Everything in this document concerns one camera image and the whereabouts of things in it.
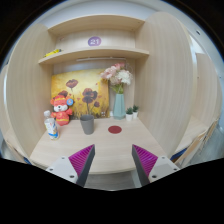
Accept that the purple round number sticker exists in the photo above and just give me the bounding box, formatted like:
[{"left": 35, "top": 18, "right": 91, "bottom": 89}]
[{"left": 88, "top": 36, "right": 102, "bottom": 46}]

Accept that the yellow object on shelf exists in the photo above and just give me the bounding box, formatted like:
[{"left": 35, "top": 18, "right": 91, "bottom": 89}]
[{"left": 44, "top": 49, "right": 62, "bottom": 57}]

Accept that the small potted succulent, right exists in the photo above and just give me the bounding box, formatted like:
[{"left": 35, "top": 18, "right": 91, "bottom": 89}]
[{"left": 133, "top": 105, "right": 139, "bottom": 119}]

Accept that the white light bar under shelf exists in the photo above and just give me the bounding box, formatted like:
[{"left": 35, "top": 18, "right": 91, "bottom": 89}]
[{"left": 76, "top": 57, "right": 118, "bottom": 62}]

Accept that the light wood shelf cubicle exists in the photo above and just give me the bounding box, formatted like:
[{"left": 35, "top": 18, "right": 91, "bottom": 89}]
[{"left": 0, "top": 12, "right": 222, "bottom": 173}]

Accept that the small potted succulent, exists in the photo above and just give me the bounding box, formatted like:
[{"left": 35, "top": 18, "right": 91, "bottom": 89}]
[
  {"left": 133, "top": 105, "right": 139, "bottom": 119},
  {"left": 126, "top": 107, "right": 133, "bottom": 121}
]

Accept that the red plush toy bear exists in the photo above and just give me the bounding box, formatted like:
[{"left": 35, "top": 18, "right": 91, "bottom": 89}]
[{"left": 50, "top": 95, "right": 72, "bottom": 126}]

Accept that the pale green ceramic vase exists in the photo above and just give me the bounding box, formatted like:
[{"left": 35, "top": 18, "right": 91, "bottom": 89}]
[{"left": 113, "top": 94, "right": 125, "bottom": 120}]

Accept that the small potted succulent, left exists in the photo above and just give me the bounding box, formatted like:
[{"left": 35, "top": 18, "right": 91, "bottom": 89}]
[{"left": 126, "top": 107, "right": 133, "bottom": 121}]

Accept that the pink and white flower bouquet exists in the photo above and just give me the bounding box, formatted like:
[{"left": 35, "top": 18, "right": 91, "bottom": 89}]
[{"left": 101, "top": 62, "right": 133, "bottom": 94}]

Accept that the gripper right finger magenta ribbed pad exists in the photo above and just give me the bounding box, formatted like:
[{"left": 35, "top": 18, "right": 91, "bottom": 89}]
[{"left": 132, "top": 145, "right": 179, "bottom": 186}]

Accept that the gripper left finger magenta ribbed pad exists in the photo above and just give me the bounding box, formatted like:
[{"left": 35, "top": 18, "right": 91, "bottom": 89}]
[{"left": 47, "top": 145, "right": 95, "bottom": 187}]

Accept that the clear plastic water bottle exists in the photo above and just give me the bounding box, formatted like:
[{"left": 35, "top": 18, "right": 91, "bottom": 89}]
[{"left": 44, "top": 110, "right": 59, "bottom": 140}]

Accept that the grey plastic cup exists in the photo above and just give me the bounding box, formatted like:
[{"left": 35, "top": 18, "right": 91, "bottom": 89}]
[{"left": 80, "top": 115, "right": 94, "bottom": 135}]

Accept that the yellow poppy flower painting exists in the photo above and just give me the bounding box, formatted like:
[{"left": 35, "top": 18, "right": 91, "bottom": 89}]
[{"left": 51, "top": 69, "right": 110, "bottom": 119}]

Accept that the dark red round coaster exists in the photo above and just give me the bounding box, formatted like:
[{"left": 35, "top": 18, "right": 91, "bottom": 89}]
[{"left": 108, "top": 125, "right": 122, "bottom": 134}]

